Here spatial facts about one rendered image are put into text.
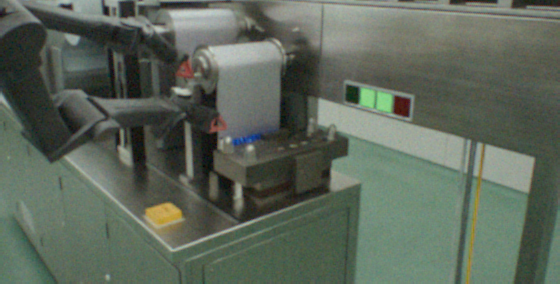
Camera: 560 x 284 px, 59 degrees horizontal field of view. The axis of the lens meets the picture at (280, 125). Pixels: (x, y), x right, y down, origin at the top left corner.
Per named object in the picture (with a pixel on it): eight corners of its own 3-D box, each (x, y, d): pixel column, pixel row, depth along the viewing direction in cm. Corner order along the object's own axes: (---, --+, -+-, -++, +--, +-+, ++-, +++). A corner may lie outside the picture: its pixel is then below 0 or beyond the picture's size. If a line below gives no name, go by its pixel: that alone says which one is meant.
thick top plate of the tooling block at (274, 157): (214, 169, 146) (213, 150, 144) (313, 142, 170) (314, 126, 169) (245, 187, 134) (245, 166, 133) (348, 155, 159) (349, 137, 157)
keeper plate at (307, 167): (291, 192, 146) (292, 156, 143) (316, 183, 152) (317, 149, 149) (297, 194, 144) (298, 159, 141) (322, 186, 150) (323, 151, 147)
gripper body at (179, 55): (177, 75, 137) (159, 59, 131) (157, 66, 143) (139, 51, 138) (190, 56, 138) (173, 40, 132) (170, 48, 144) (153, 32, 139)
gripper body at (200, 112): (210, 133, 141) (190, 126, 136) (192, 125, 148) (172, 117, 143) (219, 112, 141) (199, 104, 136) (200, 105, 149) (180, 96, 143)
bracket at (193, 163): (178, 178, 158) (173, 83, 149) (196, 173, 162) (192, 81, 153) (186, 183, 154) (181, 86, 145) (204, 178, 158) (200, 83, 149)
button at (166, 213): (146, 217, 132) (145, 208, 132) (169, 209, 137) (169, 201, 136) (157, 227, 127) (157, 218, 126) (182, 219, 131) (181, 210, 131)
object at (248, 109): (218, 149, 151) (216, 89, 145) (278, 134, 165) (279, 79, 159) (219, 149, 150) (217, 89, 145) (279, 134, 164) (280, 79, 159)
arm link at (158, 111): (105, 124, 90) (63, 86, 92) (87, 147, 91) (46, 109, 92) (190, 115, 133) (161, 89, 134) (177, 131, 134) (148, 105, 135)
